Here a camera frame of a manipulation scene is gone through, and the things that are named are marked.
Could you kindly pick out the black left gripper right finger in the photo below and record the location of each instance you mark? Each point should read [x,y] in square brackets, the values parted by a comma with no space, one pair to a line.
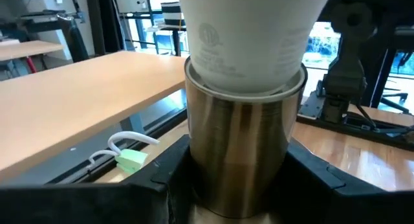
[339,208]

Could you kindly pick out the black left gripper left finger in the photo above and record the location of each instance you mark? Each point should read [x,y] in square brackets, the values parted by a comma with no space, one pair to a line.
[97,204]

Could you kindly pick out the brass lamp base with socket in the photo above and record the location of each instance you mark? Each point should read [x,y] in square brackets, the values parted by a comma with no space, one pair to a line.
[239,146]

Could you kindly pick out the white lightbulb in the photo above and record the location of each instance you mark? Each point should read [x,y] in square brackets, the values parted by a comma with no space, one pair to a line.
[252,39]

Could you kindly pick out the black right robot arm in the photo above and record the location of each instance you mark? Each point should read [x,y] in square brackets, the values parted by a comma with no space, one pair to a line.
[346,72]

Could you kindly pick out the beige wooden desk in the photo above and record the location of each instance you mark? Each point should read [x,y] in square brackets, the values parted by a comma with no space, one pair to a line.
[64,107]

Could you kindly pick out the red bar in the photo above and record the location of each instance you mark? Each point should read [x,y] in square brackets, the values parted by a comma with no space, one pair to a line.
[31,64]

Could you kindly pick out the black machine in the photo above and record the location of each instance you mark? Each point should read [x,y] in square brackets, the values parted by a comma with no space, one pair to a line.
[74,39]

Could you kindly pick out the light wooden desk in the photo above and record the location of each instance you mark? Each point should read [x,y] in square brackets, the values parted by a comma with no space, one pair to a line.
[29,49]

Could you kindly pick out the black pillar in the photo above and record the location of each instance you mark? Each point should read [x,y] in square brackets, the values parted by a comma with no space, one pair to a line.
[97,23]

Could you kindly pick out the black white striped cylinder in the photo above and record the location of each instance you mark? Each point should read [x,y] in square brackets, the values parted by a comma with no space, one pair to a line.
[173,13]

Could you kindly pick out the mint green inline switch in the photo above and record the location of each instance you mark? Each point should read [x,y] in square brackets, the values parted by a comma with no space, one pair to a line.
[131,160]

